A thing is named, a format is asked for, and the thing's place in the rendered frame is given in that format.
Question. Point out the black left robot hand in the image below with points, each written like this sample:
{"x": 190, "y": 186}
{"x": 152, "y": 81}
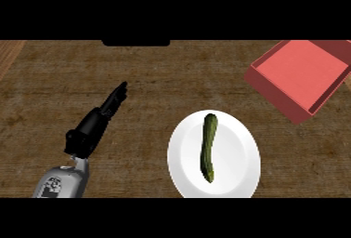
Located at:
{"x": 92, "y": 127}

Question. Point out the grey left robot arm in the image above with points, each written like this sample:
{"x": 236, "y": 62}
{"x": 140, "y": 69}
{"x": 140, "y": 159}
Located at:
{"x": 62, "y": 181}

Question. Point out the white oval plate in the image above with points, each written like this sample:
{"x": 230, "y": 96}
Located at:
{"x": 229, "y": 155}

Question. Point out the red open box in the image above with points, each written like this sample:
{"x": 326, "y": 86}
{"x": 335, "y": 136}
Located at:
{"x": 301, "y": 74}

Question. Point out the green cucumber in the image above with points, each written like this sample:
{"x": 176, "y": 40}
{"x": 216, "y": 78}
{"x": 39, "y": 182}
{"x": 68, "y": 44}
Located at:
{"x": 210, "y": 145}

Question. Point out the black appliance edge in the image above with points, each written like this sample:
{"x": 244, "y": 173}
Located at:
{"x": 136, "y": 42}

